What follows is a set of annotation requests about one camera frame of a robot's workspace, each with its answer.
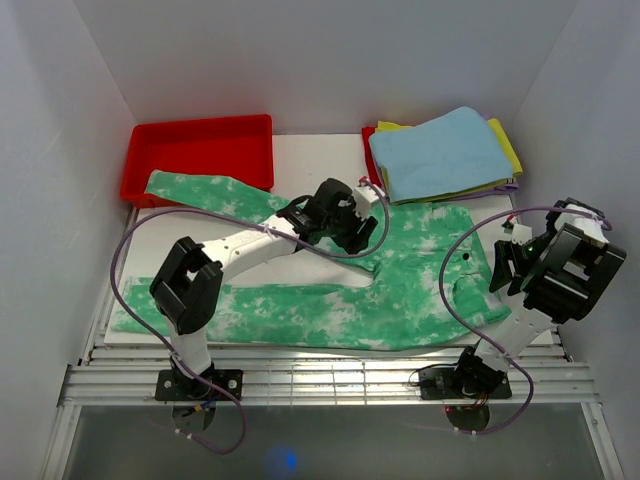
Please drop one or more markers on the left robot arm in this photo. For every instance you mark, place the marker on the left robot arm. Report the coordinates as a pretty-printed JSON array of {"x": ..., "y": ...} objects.
[{"x": 187, "y": 286}]

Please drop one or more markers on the aluminium rail frame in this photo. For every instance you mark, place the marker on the aluminium rail frame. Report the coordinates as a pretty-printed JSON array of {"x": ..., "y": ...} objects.
[{"x": 125, "y": 375}]

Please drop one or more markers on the green tie-dye trousers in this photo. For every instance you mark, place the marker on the green tie-dye trousers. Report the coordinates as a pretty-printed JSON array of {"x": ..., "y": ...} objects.
[{"x": 430, "y": 285}]

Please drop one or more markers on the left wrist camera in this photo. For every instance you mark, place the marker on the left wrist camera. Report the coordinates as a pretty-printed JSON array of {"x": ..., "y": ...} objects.
[{"x": 366, "y": 197}]

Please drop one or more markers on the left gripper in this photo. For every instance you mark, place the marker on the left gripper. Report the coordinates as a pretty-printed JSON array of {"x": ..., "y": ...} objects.
[{"x": 354, "y": 243}]

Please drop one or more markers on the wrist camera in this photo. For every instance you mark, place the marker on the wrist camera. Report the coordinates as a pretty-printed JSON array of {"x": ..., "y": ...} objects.
[
  {"x": 366, "y": 197},
  {"x": 518, "y": 233}
]

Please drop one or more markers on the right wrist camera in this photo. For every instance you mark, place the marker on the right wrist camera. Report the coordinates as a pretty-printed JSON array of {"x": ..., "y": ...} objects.
[{"x": 518, "y": 233}]

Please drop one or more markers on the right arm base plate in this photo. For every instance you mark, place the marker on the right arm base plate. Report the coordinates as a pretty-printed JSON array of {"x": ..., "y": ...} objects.
[{"x": 442, "y": 382}]

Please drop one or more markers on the red plastic bin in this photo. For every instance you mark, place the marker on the red plastic bin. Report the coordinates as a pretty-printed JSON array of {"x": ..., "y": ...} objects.
[{"x": 240, "y": 147}]

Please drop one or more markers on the yellow folded cloth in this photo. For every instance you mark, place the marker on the yellow folded cloth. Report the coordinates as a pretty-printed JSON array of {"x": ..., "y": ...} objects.
[{"x": 477, "y": 192}]

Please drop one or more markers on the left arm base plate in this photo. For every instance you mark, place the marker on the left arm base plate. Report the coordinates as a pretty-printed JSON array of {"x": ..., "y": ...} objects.
[{"x": 173, "y": 386}]

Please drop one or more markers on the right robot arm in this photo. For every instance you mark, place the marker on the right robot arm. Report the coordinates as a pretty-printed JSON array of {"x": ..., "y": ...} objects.
[{"x": 560, "y": 273}]

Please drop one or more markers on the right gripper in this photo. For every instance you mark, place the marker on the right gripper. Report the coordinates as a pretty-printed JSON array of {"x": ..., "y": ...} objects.
[{"x": 502, "y": 273}]

